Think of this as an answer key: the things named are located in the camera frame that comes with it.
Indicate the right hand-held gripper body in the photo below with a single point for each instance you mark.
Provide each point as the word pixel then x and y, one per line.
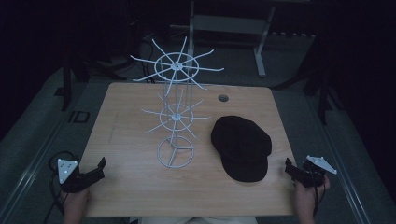
pixel 313 172

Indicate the black metal stand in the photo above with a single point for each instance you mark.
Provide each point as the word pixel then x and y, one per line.
pixel 320 93
pixel 66 84

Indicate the black rectangular floor bracket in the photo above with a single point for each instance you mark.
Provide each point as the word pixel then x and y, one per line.
pixel 79 117

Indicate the round grey table grommet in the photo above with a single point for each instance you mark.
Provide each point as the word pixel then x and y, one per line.
pixel 223 98

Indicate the black newsboy cap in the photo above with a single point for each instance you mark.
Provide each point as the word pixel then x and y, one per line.
pixel 241 146

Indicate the person's right hand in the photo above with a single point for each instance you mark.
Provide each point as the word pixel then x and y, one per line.
pixel 306 197

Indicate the grey metal desk frame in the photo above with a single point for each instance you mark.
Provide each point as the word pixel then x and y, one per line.
pixel 229 25

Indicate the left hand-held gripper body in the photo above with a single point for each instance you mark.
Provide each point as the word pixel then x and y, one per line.
pixel 72 179

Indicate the person's left hand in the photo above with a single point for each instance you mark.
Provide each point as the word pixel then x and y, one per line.
pixel 75 202

